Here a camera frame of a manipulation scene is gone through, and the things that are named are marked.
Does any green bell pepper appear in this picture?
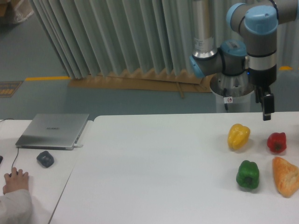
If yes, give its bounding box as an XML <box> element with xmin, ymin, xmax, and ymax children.
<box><xmin>236</xmin><ymin>160</ymin><xmax>259</xmax><ymax>189</ymax></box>

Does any yellow bell pepper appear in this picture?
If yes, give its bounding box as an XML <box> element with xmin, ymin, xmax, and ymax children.
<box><xmin>227</xmin><ymin>124</ymin><xmax>250</xmax><ymax>150</ymax></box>

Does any pale green curtain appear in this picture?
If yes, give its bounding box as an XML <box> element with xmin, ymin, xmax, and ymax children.
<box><xmin>29</xmin><ymin>0</ymin><xmax>299</xmax><ymax>79</ymax></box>

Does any orange bread piece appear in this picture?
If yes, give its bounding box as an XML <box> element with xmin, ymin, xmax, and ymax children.
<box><xmin>272</xmin><ymin>157</ymin><xmax>299</xmax><ymax>198</ymax></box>

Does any black mouse cable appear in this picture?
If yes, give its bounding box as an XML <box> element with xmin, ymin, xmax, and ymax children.
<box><xmin>0</xmin><ymin>119</ymin><xmax>36</xmax><ymax>170</ymax></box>

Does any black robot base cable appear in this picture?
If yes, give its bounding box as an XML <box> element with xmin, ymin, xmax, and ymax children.
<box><xmin>223</xmin><ymin>87</ymin><xmax>229</xmax><ymax>113</ymax></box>

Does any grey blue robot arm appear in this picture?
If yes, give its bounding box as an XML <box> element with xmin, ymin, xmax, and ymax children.
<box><xmin>190</xmin><ymin>0</ymin><xmax>299</xmax><ymax>120</ymax></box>

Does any red bell pepper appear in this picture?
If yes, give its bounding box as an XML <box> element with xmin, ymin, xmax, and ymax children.
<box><xmin>267</xmin><ymin>133</ymin><xmax>287</xmax><ymax>154</ymax></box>

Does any silver closed laptop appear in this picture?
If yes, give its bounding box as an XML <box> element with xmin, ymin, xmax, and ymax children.
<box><xmin>15</xmin><ymin>113</ymin><xmax>89</xmax><ymax>150</ymax></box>

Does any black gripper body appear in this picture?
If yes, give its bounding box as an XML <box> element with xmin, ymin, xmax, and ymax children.
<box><xmin>249</xmin><ymin>65</ymin><xmax>277</xmax><ymax>88</ymax></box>

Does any person's hand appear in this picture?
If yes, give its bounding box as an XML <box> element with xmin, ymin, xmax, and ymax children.
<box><xmin>3</xmin><ymin>167</ymin><xmax>29</xmax><ymax>195</ymax></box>

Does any white sleeved forearm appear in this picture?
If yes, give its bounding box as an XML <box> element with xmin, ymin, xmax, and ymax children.
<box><xmin>0</xmin><ymin>189</ymin><xmax>33</xmax><ymax>224</ymax></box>

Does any white USB plug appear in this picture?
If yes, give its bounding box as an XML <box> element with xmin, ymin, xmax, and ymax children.
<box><xmin>73</xmin><ymin>144</ymin><xmax>83</xmax><ymax>148</ymax></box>

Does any cardboard box with plastic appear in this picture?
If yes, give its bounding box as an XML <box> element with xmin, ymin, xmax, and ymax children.
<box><xmin>0</xmin><ymin>0</ymin><xmax>34</xmax><ymax>25</ymax></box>

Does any brown cardboard sheet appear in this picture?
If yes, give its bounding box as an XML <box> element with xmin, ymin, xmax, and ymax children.
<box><xmin>68</xmin><ymin>69</ymin><xmax>213</xmax><ymax>98</ymax></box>

